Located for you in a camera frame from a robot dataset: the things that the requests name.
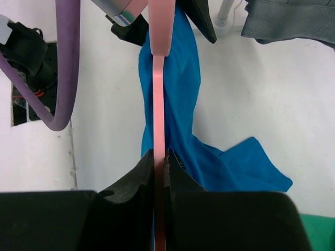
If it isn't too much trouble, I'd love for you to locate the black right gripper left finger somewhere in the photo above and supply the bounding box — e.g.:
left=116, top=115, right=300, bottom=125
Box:
left=1, top=150, right=154, bottom=250

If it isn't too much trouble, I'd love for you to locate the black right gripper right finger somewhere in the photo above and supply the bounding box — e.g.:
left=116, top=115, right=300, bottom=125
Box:
left=164, top=150, right=311, bottom=250

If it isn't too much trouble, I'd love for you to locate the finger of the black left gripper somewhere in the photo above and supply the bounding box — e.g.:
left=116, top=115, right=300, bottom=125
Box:
left=105, top=15, right=149, bottom=47
left=180, top=0, right=217, bottom=43

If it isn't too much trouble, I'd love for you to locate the pink hanger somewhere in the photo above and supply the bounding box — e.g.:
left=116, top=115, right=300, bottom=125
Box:
left=127, top=0, right=175, bottom=250

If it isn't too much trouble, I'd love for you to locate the blue t shirt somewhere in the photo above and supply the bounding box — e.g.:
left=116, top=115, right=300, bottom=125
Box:
left=138, top=5, right=293, bottom=193

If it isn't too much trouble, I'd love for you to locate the green tank top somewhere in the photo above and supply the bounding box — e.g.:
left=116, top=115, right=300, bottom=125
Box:
left=300, top=214, right=335, bottom=251

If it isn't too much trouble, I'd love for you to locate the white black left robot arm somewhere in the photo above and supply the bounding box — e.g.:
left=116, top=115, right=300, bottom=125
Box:
left=1, top=1, right=217, bottom=90

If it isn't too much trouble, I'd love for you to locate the grey pleated skirt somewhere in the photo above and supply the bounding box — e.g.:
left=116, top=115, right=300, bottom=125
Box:
left=241, top=0, right=334, bottom=49

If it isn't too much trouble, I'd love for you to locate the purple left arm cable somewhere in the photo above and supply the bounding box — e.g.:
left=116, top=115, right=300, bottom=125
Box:
left=0, top=0, right=81, bottom=131

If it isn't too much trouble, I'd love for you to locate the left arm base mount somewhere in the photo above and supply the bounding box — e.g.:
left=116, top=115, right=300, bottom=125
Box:
left=10, top=40, right=58, bottom=128

